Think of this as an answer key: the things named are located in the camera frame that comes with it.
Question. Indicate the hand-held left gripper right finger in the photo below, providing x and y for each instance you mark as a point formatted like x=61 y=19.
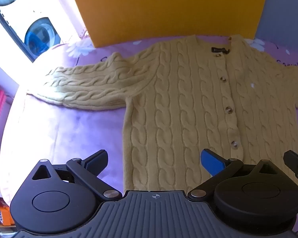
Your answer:
x=210 y=161

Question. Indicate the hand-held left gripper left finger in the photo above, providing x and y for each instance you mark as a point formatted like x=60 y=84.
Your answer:
x=97 y=160

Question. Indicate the purple printed blanket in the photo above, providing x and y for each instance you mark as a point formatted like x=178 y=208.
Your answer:
x=64 y=133

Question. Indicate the orange box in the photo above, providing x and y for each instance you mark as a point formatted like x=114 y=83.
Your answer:
x=5 y=213

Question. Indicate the white washing machine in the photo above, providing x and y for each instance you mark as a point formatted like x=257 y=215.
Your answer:
x=41 y=36

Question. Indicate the orange headboard panel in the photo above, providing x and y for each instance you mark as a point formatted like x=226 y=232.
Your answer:
x=168 y=10

